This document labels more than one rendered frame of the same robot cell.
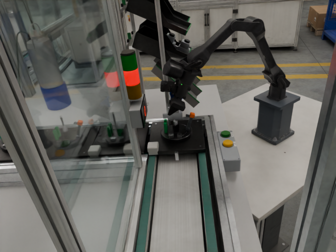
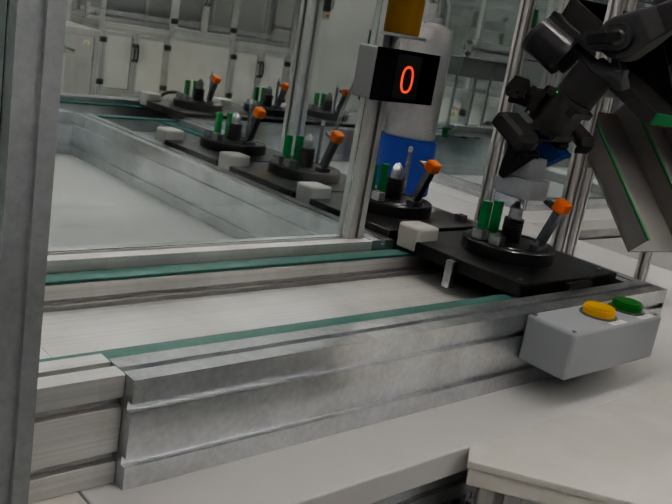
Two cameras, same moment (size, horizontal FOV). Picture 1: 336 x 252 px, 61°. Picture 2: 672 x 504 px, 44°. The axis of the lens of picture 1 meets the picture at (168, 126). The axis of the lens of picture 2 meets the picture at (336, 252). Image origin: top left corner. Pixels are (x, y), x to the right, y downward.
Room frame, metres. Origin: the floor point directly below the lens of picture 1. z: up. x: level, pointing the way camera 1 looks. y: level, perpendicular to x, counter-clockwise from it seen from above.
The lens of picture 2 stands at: (-0.05, -0.66, 1.26)
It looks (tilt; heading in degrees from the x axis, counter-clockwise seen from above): 15 degrees down; 41
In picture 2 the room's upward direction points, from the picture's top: 10 degrees clockwise
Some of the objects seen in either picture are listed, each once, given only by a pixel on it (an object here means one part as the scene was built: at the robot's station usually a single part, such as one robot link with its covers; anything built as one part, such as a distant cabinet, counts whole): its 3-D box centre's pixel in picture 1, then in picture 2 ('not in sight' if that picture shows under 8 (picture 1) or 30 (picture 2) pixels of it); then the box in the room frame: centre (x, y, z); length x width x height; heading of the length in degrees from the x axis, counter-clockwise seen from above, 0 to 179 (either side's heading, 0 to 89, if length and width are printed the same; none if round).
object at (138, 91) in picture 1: (133, 89); (404, 15); (0.88, 0.10, 1.28); 0.05 x 0.05 x 0.05
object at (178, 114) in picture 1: (172, 110); (519, 171); (1.05, -0.02, 1.09); 0.08 x 0.04 x 0.07; 85
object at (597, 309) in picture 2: (227, 144); (598, 313); (0.95, -0.24, 0.96); 0.04 x 0.04 x 0.02
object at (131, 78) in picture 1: (131, 76); not in sight; (0.88, 0.10, 1.33); 0.05 x 0.05 x 0.05
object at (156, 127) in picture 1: (176, 135); (505, 258); (1.05, -0.03, 0.96); 0.24 x 0.24 x 0.02; 85
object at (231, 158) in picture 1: (227, 149); (592, 335); (0.95, -0.24, 0.93); 0.21 x 0.07 x 0.06; 175
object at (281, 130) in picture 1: (274, 115); not in sight; (1.13, -0.51, 0.96); 0.15 x 0.15 x 0.20; 31
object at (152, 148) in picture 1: (153, 148); (417, 237); (0.97, 0.07, 0.97); 0.05 x 0.05 x 0.04; 85
